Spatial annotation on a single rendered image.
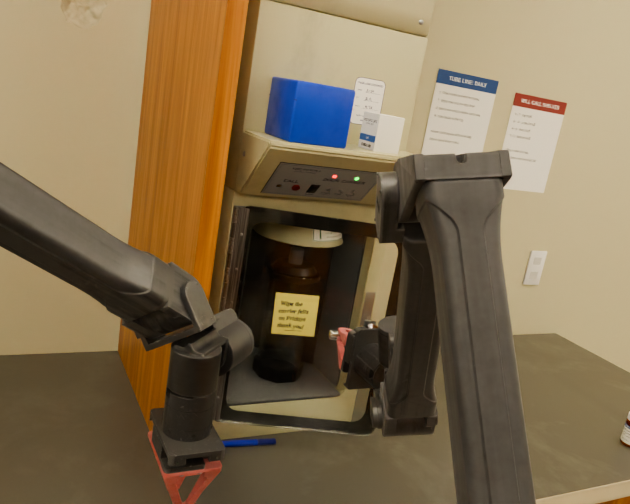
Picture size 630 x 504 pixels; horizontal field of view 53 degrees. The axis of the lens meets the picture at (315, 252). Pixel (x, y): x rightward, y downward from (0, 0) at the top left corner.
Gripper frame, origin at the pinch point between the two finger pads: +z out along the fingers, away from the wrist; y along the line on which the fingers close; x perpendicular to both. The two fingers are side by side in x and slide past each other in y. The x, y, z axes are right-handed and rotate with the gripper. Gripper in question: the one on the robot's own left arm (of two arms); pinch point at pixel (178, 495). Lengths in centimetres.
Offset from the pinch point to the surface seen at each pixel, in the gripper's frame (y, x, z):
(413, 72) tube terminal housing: 33, -45, -55
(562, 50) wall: 77, -124, -72
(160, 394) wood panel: 34.4, -6.2, 5.7
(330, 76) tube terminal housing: 33, -28, -52
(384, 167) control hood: 23, -36, -39
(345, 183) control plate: 27, -31, -35
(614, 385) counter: 38, -135, 16
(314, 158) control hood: 23, -23, -39
